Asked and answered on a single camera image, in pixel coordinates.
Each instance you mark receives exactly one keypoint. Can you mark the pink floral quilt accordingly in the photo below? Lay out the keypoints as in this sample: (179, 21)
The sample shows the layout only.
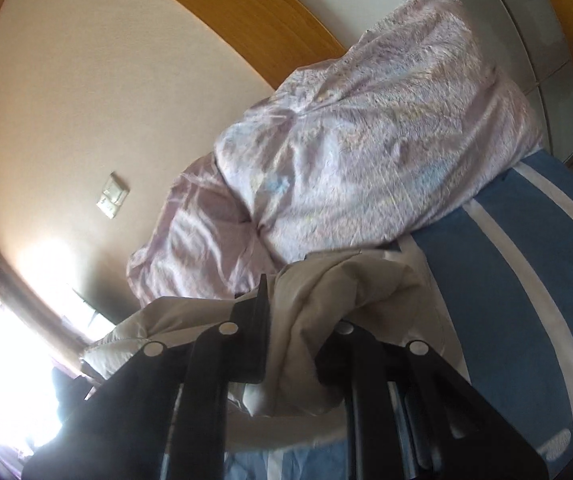
(366, 150)

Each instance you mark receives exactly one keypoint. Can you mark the bright window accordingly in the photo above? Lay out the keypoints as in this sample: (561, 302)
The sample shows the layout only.
(1, 375)

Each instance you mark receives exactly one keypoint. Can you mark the white wall switch panel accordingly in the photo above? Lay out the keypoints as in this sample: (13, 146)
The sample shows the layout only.
(112, 195)

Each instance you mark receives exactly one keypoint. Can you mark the blue white striped bed sheet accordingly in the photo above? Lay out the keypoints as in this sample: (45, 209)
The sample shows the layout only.
(496, 310)

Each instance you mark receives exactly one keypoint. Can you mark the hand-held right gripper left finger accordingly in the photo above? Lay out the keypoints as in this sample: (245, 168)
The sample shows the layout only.
(254, 340)

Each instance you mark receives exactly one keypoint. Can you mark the wooden door frame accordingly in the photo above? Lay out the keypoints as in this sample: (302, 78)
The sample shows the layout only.
(266, 15)

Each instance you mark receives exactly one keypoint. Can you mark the beige puffer jacket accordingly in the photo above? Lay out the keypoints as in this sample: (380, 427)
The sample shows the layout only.
(311, 300)

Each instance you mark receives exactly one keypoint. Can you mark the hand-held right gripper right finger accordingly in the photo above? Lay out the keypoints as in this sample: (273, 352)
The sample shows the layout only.
(349, 365)

